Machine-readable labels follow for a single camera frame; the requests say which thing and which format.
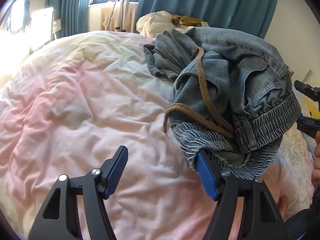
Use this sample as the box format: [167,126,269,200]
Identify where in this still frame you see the blue denim jeans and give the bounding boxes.
[144,27,301,179]

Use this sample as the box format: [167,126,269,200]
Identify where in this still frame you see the person right hand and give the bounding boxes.
[311,131,320,189]

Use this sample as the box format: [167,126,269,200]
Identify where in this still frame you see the pastel pink duvet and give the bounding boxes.
[0,30,316,240]

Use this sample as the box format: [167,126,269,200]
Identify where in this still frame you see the teal curtain right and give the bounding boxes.
[136,0,277,38]

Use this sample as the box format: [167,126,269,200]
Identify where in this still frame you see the teal curtain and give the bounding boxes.
[45,0,91,38]
[136,0,277,38]

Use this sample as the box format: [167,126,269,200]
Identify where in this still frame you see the mustard yellow garment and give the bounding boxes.
[171,15,202,28]

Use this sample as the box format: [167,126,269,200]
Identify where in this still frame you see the white chair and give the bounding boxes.
[29,7,54,51]

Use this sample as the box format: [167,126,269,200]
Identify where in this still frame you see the cream puffer jacket pile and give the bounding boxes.
[136,11,209,38]

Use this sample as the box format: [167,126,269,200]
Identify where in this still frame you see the beige hanging sweater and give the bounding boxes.
[100,1,138,33]

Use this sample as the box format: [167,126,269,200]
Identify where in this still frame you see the round vanity mirror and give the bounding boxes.
[6,0,30,34]

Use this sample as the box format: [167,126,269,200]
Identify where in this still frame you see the teal curtain left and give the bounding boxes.
[45,0,91,38]

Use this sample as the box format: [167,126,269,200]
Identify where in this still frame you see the silver tripod stand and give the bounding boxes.
[105,0,131,33]

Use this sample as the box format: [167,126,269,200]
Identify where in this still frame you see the brown drawstring cord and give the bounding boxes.
[163,47,235,138]

